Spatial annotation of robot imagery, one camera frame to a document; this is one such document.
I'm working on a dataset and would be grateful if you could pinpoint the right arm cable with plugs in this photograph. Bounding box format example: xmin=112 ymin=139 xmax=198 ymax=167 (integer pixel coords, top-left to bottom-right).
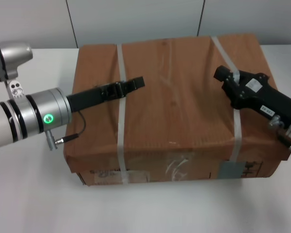
xmin=268 ymin=115 xmax=291 ymax=159

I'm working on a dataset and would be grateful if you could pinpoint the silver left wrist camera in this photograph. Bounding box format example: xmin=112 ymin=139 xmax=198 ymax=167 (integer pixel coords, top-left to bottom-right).
xmin=0 ymin=41 xmax=33 ymax=83

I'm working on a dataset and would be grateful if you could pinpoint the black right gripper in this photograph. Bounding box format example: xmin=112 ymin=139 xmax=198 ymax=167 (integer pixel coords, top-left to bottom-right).
xmin=213 ymin=65 xmax=291 ymax=122

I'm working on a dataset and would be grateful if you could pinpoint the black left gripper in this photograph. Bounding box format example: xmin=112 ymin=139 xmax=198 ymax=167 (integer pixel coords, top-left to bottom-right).
xmin=65 ymin=76 xmax=146 ymax=115

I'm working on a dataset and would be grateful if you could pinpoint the silver camera mount bracket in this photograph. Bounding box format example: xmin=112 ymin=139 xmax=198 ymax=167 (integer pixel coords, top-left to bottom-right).
xmin=5 ymin=79 xmax=27 ymax=100

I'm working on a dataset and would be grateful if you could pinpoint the brown cardboard box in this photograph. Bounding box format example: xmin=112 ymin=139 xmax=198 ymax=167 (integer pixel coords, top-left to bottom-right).
xmin=64 ymin=32 xmax=290 ymax=187

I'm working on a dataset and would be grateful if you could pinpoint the white plastic packing strap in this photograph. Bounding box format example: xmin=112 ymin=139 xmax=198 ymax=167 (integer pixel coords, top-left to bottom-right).
xmin=209 ymin=35 xmax=243 ymax=163
xmin=116 ymin=43 xmax=131 ymax=184

